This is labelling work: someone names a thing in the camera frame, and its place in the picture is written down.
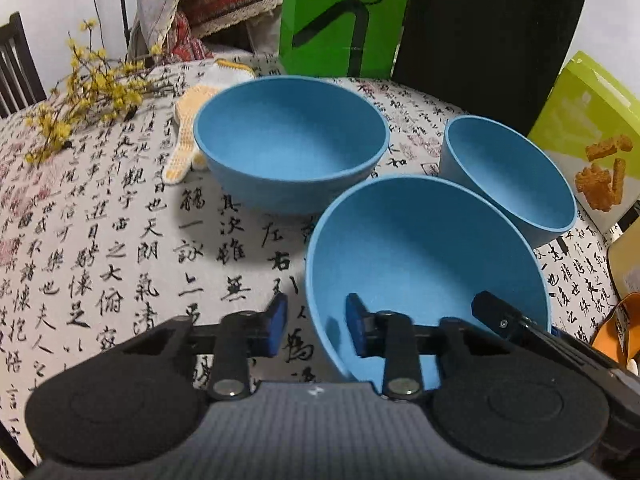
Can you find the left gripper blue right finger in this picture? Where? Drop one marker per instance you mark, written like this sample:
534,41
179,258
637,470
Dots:
393,337

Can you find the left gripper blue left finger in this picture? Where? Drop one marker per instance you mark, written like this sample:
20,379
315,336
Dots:
238,337

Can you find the blue bowl front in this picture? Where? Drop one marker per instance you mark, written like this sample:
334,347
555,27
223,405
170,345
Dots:
421,246

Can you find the blue bowl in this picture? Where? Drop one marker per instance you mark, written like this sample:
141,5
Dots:
290,144
508,170
421,246

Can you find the calligraphy print tablecloth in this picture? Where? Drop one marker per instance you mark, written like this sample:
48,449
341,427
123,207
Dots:
96,248

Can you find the yellow dotted work glove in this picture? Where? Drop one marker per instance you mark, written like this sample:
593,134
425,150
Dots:
186,155

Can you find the green snack box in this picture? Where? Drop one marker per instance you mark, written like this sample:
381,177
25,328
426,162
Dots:
589,127

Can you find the yellow flower branches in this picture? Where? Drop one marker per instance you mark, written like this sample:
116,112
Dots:
99,89

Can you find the black paper bag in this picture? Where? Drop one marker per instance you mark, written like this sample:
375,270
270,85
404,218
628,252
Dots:
494,58

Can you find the green paper shopping bag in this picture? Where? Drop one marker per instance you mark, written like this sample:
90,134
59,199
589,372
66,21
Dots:
340,38

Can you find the dark wooden chair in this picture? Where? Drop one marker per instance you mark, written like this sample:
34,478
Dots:
20,83

